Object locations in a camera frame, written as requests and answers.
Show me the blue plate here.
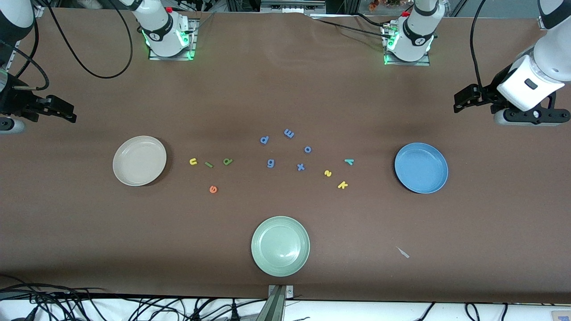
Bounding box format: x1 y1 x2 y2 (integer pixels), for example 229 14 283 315
394 142 449 194

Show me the beige brown plate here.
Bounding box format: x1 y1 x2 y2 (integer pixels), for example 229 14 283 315
112 136 167 186

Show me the brown table cover sheet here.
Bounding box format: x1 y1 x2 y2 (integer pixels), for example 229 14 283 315
0 7 571 305

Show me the pale green plate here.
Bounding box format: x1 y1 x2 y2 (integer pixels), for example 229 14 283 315
251 216 310 277

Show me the aluminium profile beam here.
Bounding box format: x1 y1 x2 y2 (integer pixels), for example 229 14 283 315
255 285 287 321

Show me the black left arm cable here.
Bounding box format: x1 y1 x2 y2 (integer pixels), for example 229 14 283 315
471 0 488 87

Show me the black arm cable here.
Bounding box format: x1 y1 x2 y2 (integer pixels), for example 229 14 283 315
471 0 488 87
42 0 134 80

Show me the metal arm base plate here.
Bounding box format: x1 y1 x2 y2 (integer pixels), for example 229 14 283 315
148 18 200 61
383 53 431 67

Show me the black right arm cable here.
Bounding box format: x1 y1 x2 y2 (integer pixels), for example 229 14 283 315
42 0 134 80

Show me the thin black table cable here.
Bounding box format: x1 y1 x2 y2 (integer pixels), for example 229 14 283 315
308 13 395 41

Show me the tangle of black cables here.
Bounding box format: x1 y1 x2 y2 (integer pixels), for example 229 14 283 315
0 273 268 321

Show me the grey metal frame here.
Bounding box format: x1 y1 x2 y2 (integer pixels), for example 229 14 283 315
261 0 327 14

